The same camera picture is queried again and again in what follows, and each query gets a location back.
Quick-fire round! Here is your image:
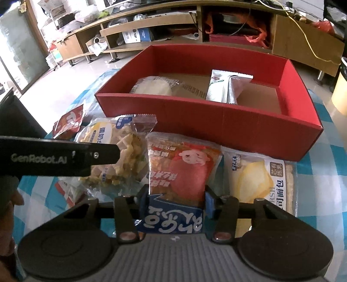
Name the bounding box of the silver snack packet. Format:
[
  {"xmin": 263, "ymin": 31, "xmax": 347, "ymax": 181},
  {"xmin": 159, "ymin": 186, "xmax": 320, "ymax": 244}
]
[{"xmin": 205, "ymin": 69, "xmax": 254, "ymax": 105}]

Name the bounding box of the orange red plastic bag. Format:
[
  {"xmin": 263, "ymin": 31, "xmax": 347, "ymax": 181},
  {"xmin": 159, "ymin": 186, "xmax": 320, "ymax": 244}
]
[{"xmin": 204, "ymin": 10, "xmax": 274, "ymax": 50}]

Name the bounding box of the blue and white box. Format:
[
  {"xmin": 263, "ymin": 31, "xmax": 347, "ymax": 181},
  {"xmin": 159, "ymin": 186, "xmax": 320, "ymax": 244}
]
[{"xmin": 121, "ymin": 28, "xmax": 151, "ymax": 44}]

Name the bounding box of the blue checkered tablecloth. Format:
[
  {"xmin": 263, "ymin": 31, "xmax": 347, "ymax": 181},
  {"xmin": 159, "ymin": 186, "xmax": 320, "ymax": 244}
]
[{"xmin": 16, "ymin": 69, "xmax": 347, "ymax": 246}]

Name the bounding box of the silver packet with red edge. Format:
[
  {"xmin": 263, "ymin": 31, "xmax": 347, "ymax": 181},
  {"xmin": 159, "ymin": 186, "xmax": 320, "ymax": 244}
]
[{"xmin": 54, "ymin": 176, "xmax": 91, "ymax": 208}]

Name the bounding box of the small red plastic bag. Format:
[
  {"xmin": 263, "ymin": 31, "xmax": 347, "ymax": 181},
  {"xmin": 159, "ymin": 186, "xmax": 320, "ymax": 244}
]
[{"xmin": 311, "ymin": 20, "xmax": 337, "ymax": 35}]

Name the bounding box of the black television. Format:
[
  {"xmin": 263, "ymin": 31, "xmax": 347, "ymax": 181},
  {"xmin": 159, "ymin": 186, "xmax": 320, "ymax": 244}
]
[{"xmin": 101, "ymin": 0, "xmax": 154, "ymax": 9}]

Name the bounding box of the red cardboard box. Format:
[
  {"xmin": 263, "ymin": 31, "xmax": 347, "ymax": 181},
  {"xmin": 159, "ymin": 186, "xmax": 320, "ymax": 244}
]
[{"xmin": 94, "ymin": 44, "xmax": 325, "ymax": 163}]

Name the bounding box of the wooden tv stand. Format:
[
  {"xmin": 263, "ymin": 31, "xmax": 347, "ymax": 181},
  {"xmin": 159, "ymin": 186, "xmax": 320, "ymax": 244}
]
[{"xmin": 46, "ymin": 0, "xmax": 345, "ymax": 78}]

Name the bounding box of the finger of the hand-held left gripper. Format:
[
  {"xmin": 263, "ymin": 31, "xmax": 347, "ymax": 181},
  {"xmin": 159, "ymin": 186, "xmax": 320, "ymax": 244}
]
[{"xmin": 73, "ymin": 143, "xmax": 120, "ymax": 176}]

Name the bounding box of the clear yellow snack packet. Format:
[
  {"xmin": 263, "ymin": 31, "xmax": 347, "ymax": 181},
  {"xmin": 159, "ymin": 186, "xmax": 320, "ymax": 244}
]
[{"xmin": 74, "ymin": 114, "xmax": 158, "ymax": 196}]

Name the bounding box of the yellow cable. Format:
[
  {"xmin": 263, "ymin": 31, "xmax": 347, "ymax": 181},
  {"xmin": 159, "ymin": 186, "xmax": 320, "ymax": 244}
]
[{"xmin": 287, "ymin": 13, "xmax": 341, "ymax": 66}]

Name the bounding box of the red cartoon bread packet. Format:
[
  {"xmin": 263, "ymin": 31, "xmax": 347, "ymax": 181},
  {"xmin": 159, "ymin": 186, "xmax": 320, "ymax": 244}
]
[{"xmin": 136, "ymin": 132, "xmax": 224, "ymax": 235}]

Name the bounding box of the black chair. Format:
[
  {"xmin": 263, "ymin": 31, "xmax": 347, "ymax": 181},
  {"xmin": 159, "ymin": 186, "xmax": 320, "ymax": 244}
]
[{"xmin": 0, "ymin": 88, "xmax": 49, "ymax": 139}]

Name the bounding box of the white wire rack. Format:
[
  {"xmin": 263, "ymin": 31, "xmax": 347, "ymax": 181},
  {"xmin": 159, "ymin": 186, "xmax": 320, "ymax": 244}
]
[{"xmin": 46, "ymin": 40, "xmax": 64, "ymax": 72}]

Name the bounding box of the red snack packet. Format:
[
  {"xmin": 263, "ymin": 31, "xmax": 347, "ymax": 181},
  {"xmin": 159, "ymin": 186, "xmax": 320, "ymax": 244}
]
[{"xmin": 52, "ymin": 104, "xmax": 86, "ymax": 141}]

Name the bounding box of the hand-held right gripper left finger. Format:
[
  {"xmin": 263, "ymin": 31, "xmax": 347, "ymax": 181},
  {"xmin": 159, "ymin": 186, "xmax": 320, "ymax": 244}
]
[{"xmin": 56, "ymin": 186, "xmax": 152, "ymax": 243}]

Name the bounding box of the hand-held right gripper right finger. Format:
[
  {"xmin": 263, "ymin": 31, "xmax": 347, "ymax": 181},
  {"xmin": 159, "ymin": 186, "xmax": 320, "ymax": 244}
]
[{"xmin": 204, "ymin": 185, "xmax": 297, "ymax": 243}]

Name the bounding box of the person's left hand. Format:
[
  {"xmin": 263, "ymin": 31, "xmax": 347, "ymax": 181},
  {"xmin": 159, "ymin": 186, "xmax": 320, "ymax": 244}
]
[{"xmin": 0, "ymin": 187, "xmax": 25, "ymax": 258}]

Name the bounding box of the cream trash bin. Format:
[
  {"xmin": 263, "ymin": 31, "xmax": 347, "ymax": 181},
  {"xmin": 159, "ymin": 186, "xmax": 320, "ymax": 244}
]
[{"xmin": 331, "ymin": 56, "xmax": 347, "ymax": 116}]

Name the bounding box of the yellow toast bread packet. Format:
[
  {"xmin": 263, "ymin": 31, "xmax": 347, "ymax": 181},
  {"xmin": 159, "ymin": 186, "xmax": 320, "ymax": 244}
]
[{"xmin": 221, "ymin": 146, "xmax": 299, "ymax": 237}]

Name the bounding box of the white round bread packet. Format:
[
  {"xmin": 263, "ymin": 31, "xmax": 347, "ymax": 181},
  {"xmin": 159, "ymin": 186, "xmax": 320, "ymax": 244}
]
[{"xmin": 129, "ymin": 76, "xmax": 181, "ymax": 96}]

